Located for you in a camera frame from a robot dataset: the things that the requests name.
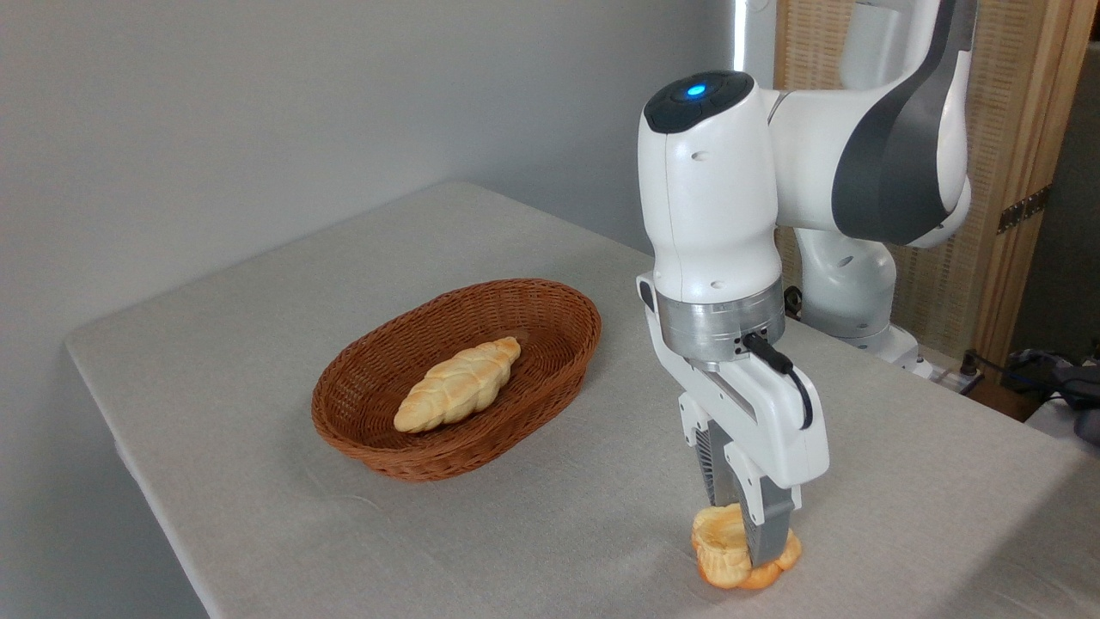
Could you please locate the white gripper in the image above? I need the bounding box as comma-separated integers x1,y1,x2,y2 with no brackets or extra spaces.
636,273,831,570

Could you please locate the round flower-shaped bread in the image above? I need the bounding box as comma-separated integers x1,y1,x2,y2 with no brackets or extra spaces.
690,503,804,591

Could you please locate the braided bread loaf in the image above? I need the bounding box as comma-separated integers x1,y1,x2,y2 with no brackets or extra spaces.
394,336,523,434

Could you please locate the brown oval wicker basket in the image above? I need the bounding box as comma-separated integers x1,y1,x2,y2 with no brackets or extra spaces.
311,278,602,482

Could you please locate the grey tablecloth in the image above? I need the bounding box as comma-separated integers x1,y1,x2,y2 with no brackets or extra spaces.
64,181,1100,619

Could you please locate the white power strip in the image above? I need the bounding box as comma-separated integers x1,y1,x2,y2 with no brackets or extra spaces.
928,361,986,396

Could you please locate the dark grey bag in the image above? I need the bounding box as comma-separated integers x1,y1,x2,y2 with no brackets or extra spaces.
1005,342,1100,446

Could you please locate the dark metal screen hinge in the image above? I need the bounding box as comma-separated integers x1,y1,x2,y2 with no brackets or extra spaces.
997,185,1052,236

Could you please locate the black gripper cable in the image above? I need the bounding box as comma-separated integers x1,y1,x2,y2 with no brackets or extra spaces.
742,331,816,432

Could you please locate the black power cable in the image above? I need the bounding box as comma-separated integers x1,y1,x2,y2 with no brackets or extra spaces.
961,348,1100,405

